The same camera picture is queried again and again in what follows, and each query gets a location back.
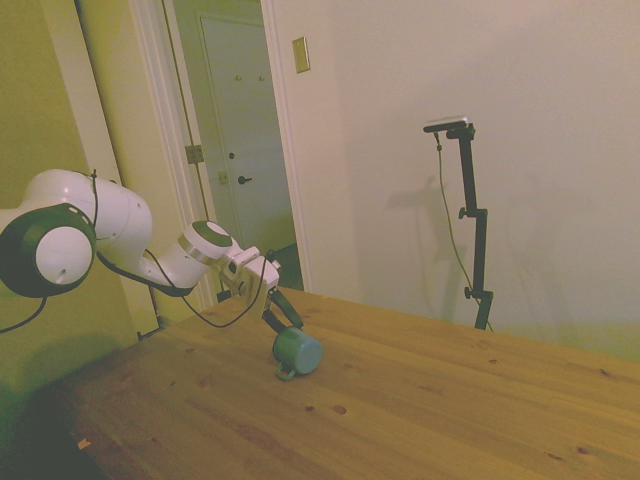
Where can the brass door hinge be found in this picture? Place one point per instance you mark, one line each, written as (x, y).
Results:
(194, 153)

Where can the grey exterior camera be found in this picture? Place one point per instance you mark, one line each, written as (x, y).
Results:
(447, 122)

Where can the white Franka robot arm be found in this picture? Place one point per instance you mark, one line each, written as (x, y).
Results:
(120, 210)

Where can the black articulated camera stand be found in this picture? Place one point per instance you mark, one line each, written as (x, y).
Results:
(480, 240)

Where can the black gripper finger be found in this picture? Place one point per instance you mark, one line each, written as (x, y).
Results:
(289, 309)
(273, 321)

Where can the brass strike plate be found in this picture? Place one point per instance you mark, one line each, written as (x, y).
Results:
(223, 178)

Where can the beige light switch plate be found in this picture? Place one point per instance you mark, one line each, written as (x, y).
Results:
(301, 55)

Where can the white interior door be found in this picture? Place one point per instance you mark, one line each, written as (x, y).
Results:
(250, 110)

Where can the white vertical trim strip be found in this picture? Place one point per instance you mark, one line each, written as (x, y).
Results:
(84, 75)

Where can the white door frame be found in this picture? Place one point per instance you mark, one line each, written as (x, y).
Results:
(286, 150)

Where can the blue enamel mug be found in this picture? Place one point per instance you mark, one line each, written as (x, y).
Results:
(305, 352)

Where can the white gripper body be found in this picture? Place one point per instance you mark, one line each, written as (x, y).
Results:
(265, 285)

